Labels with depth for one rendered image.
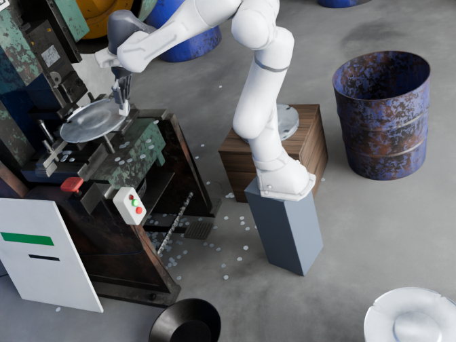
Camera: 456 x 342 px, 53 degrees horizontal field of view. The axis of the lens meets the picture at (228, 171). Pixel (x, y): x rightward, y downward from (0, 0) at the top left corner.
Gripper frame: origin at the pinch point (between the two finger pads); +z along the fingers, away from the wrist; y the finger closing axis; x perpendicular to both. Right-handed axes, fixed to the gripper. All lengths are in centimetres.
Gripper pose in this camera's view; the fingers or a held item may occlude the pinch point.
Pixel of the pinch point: (123, 107)
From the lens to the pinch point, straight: 177.2
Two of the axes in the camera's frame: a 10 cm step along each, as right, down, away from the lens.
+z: -1.5, 6.7, 7.2
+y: 3.0, -6.7, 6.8
